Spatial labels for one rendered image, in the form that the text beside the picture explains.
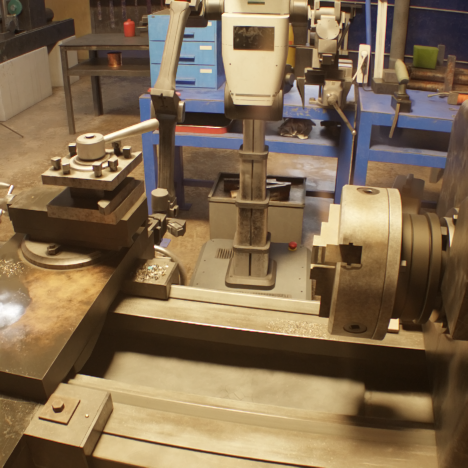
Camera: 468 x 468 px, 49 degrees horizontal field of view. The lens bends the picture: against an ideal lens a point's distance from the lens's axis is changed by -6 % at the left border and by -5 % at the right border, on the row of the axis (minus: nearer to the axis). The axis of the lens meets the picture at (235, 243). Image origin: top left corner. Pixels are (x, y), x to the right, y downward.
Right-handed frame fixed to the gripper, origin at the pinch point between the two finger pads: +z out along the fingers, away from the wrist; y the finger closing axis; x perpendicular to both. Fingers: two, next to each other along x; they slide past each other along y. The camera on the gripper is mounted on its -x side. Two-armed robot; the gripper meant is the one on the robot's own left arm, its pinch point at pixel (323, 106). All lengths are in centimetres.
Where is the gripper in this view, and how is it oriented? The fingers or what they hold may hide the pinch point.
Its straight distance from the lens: 139.1
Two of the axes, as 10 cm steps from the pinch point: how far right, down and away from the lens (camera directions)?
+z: -0.6, 10.0, 0.1
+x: 1.0, 0.0, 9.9
